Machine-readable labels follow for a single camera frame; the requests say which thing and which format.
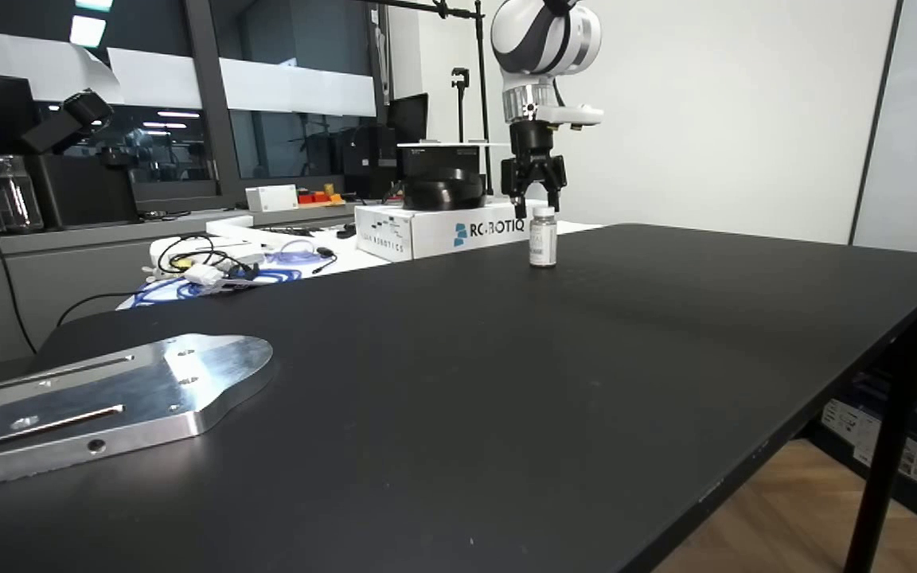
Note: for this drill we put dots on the black box on carton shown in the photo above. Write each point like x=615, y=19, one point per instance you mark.
x=443, y=175

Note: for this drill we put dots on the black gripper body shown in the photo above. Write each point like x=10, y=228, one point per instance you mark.
x=537, y=148

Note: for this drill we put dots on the black vertical pillar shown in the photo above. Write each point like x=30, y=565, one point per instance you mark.
x=213, y=96

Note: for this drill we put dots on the small white bottle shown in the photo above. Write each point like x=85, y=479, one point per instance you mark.
x=543, y=244

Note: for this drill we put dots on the silver aluminium plate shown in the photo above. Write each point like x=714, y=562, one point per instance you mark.
x=97, y=401

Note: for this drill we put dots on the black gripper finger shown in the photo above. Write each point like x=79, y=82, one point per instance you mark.
x=511, y=193
x=555, y=185

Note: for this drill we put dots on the black monitor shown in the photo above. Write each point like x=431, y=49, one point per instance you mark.
x=408, y=117

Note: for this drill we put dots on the clear glass container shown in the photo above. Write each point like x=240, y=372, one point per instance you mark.
x=10, y=193

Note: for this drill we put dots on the small white box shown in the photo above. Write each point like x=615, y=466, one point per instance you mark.
x=272, y=200

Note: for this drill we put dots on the black table leg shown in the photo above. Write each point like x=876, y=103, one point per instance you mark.
x=887, y=455

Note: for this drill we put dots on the white cardboard box blue print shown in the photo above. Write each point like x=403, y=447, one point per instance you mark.
x=428, y=232

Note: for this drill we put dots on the red small object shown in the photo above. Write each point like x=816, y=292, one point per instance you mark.
x=319, y=194

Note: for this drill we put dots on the black camera on stand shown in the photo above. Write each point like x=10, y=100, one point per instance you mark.
x=67, y=118

